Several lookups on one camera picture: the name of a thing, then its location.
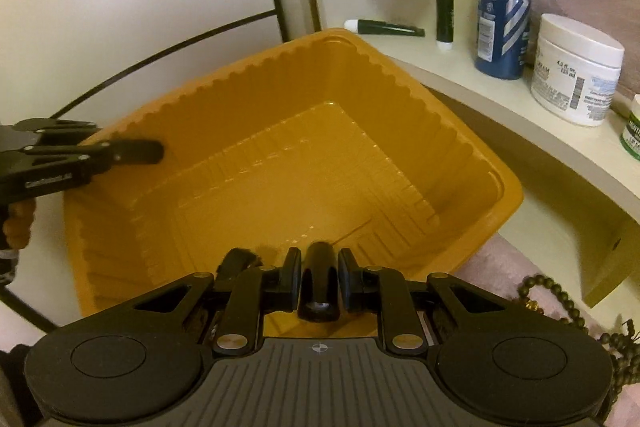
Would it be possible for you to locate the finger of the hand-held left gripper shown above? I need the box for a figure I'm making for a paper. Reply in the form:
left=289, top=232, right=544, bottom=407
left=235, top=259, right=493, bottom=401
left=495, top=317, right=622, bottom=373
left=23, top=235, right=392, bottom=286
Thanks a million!
left=22, top=138, right=166, bottom=168
left=14, top=118, right=99, bottom=142

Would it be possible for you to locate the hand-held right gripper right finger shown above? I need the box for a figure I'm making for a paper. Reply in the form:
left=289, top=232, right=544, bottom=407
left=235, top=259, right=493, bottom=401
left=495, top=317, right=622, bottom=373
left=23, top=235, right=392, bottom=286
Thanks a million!
left=338, top=248, right=507, bottom=355

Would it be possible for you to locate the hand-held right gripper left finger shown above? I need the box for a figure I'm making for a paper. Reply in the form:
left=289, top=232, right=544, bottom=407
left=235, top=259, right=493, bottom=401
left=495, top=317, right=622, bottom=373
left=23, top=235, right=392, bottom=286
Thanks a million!
left=133, top=248, right=303, bottom=356

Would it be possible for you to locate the black glossy bangle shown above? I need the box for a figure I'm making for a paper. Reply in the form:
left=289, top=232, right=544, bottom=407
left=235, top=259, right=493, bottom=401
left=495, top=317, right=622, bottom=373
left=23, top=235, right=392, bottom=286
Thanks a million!
left=298, top=241, right=342, bottom=323

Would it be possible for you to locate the yellow plastic tray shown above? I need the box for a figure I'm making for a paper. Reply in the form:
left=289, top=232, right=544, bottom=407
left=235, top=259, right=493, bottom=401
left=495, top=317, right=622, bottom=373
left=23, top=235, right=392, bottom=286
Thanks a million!
left=62, top=28, right=524, bottom=339

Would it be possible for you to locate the dark beaded necklace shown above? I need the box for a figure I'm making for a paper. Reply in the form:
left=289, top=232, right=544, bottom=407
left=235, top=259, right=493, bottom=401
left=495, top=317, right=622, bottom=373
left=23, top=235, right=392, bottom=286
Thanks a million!
left=517, top=273, right=640, bottom=410

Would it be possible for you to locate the person's left hand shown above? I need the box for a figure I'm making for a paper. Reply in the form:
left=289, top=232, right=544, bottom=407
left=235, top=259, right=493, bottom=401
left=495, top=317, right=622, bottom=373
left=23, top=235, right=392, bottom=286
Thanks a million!
left=0, top=199, right=37, bottom=253

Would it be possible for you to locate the small black object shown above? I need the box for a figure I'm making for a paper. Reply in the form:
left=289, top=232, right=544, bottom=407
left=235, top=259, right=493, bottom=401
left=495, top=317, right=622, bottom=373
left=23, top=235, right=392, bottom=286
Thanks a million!
left=217, top=248, right=263, bottom=284

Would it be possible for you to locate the white corner shelf unit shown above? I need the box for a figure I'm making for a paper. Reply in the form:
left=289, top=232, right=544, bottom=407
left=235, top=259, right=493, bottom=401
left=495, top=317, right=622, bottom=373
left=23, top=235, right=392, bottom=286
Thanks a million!
left=292, top=0, right=640, bottom=309

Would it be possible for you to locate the dark green tube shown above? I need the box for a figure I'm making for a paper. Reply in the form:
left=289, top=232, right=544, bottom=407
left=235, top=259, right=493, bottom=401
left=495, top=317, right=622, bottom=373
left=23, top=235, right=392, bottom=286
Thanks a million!
left=343, top=18, right=426, bottom=38

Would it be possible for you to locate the white cream jar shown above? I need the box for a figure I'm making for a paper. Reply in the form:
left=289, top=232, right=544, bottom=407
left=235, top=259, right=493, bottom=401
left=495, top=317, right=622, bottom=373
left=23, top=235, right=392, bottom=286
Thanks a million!
left=529, top=13, right=626, bottom=128

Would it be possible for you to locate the green label jar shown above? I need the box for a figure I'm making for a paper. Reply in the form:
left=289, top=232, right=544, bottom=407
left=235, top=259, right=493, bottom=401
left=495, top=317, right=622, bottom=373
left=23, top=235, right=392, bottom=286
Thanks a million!
left=619, top=94, right=640, bottom=163

